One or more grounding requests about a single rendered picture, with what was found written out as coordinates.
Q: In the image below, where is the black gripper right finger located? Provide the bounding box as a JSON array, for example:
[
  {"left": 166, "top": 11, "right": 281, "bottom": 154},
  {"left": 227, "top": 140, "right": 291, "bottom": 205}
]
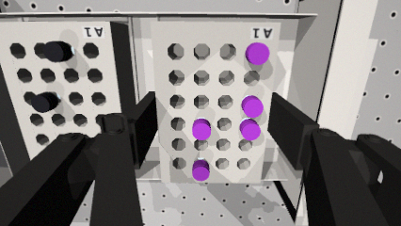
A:
[{"left": 267, "top": 92, "right": 401, "bottom": 226}]

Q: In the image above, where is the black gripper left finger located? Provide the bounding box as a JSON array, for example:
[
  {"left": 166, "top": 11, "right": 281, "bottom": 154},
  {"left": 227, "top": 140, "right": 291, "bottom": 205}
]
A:
[{"left": 0, "top": 91, "right": 158, "bottom": 226}]

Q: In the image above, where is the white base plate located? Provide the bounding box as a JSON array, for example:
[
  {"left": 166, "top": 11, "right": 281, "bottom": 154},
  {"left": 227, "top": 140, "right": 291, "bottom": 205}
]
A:
[{"left": 0, "top": 0, "right": 401, "bottom": 226}]

